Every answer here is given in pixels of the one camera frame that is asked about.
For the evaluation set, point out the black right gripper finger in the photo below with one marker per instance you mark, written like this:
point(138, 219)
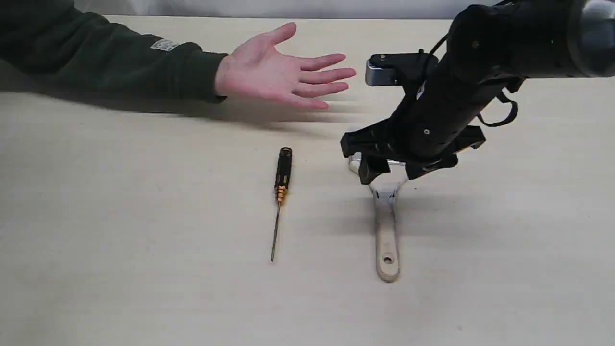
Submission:
point(415, 170)

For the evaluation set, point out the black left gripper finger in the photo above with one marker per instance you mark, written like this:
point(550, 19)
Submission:
point(371, 167)

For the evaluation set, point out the green fleece sleeve forearm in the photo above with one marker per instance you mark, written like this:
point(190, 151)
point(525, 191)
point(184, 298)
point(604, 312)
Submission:
point(56, 43)

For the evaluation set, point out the black gold precision screwdriver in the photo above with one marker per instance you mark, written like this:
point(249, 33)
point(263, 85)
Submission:
point(281, 187)

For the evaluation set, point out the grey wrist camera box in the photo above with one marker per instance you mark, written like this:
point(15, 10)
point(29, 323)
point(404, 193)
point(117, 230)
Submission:
point(398, 69)

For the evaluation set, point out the person's bare hand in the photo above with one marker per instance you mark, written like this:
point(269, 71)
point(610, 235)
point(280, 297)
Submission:
point(257, 70)

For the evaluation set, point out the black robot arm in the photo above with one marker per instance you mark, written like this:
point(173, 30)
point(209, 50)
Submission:
point(487, 50)

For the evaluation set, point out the wooden handle paint brush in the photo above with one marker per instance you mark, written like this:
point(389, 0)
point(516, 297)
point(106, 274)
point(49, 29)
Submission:
point(384, 190)

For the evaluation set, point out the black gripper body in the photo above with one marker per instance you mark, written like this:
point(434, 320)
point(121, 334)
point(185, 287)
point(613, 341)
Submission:
point(421, 146)

